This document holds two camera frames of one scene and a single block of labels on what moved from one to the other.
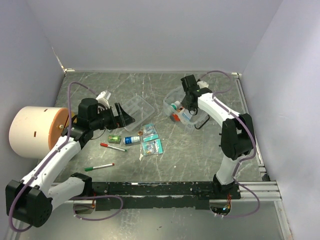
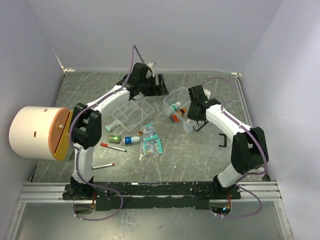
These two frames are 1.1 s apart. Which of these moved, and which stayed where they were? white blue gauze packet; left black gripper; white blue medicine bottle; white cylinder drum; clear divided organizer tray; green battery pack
Moved: white blue gauze packet; left black gripper
Stayed: white cylinder drum; green battery pack; white blue medicine bottle; clear divided organizer tray
